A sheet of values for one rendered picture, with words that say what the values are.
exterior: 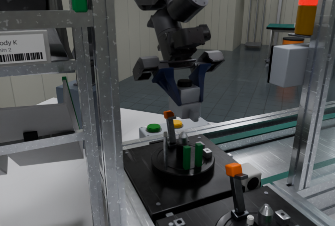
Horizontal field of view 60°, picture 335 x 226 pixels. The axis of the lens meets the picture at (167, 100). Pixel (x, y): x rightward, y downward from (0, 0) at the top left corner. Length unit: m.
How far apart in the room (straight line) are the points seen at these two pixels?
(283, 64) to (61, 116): 0.38
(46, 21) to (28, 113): 0.18
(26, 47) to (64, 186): 0.59
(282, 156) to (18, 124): 0.65
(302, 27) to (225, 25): 7.30
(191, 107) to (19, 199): 0.48
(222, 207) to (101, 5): 0.40
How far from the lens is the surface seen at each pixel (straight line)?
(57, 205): 0.77
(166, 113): 0.67
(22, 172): 0.93
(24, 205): 0.80
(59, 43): 0.40
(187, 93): 0.57
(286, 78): 0.56
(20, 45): 0.28
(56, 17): 0.29
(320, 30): 0.57
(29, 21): 0.29
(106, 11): 0.29
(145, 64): 0.54
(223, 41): 7.91
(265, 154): 0.86
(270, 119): 0.97
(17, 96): 3.36
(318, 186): 0.70
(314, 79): 0.57
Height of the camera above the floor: 1.32
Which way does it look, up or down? 20 degrees down
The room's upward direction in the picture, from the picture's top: straight up
